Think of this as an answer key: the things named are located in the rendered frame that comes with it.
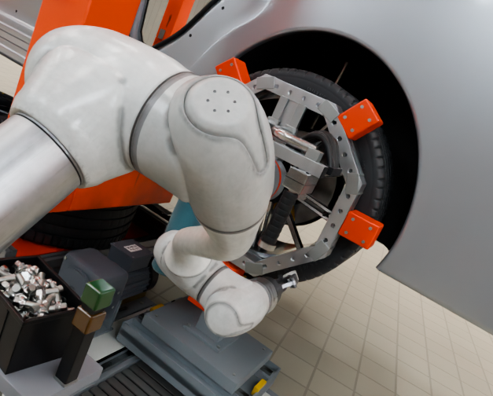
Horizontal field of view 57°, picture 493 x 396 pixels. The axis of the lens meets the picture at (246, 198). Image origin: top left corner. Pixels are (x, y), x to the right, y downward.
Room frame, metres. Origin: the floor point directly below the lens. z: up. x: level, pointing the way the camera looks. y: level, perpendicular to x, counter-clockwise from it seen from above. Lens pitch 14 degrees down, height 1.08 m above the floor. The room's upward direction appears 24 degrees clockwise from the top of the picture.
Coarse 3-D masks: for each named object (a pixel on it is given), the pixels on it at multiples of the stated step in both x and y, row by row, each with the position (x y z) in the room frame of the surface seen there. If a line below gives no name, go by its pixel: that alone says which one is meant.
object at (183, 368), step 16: (160, 304) 1.58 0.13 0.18; (128, 320) 1.41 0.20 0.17; (128, 336) 1.38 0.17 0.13; (144, 336) 1.39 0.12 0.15; (144, 352) 1.35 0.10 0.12; (160, 352) 1.33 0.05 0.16; (176, 352) 1.36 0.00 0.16; (160, 368) 1.32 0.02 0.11; (176, 368) 1.30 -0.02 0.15; (192, 368) 1.33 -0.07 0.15; (272, 368) 1.54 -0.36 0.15; (176, 384) 1.29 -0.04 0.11; (192, 384) 1.27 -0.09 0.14; (208, 384) 1.30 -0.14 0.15; (256, 384) 1.36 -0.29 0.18
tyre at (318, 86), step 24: (264, 72) 1.42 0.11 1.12; (288, 72) 1.39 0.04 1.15; (312, 72) 1.38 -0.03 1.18; (336, 96) 1.33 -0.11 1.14; (360, 144) 1.28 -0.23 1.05; (384, 144) 1.38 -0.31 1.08; (384, 168) 1.29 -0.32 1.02; (384, 192) 1.29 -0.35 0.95; (384, 216) 1.42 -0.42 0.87; (312, 264) 1.27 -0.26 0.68; (336, 264) 1.25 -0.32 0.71
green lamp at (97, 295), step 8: (96, 280) 0.72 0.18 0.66; (104, 280) 0.73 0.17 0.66; (88, 288) 0.70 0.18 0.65; (96, 288) 0.70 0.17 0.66; (104, 288) 0.71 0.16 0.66; (112, 288) 0.72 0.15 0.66; (88, 296) 0.70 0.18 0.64; (96, 296) 0.70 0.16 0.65; (104, 296) 0.70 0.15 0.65; (112, 296) 0.73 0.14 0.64; (88, 304) 0.70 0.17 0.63; (96, 304) 0.69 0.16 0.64; (104, 304) 0.71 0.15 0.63
